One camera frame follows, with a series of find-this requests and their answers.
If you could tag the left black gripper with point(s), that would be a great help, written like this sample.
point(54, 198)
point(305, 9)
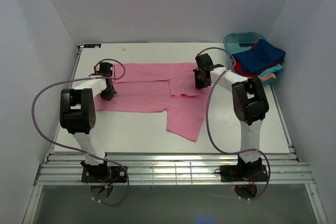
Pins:
point(107, 93)

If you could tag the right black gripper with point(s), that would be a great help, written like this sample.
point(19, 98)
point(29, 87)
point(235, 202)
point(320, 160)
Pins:
point(200, 80)

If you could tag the pink t shirt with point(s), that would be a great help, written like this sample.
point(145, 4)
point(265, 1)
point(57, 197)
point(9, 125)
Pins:
point(158, 87)

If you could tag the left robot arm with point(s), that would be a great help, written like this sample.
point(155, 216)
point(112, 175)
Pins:
point(78, 117)

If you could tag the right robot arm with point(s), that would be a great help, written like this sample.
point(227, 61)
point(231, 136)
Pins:
point(250, 107)

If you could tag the teal plastic laundry basket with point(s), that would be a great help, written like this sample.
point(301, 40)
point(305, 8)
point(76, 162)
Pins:
point(254, 56)

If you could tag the blue label sticker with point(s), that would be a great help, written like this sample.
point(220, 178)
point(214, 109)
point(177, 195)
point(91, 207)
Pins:
point(92, 46)

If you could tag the light pink garment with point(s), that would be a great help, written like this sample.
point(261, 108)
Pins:
point(267, 76)

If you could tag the dark blue t shirt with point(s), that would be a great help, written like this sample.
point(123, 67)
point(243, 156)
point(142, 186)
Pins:
point(260, 58)

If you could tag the turquoise garment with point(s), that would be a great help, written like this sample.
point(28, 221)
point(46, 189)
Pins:
point(273, 69)

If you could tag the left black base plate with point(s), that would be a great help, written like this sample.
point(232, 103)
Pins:
point(116, 173)

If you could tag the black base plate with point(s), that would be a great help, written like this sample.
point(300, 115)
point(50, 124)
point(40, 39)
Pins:
point(116, 173)
point(234, 173)

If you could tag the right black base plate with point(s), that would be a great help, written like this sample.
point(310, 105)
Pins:
point(234, 173)

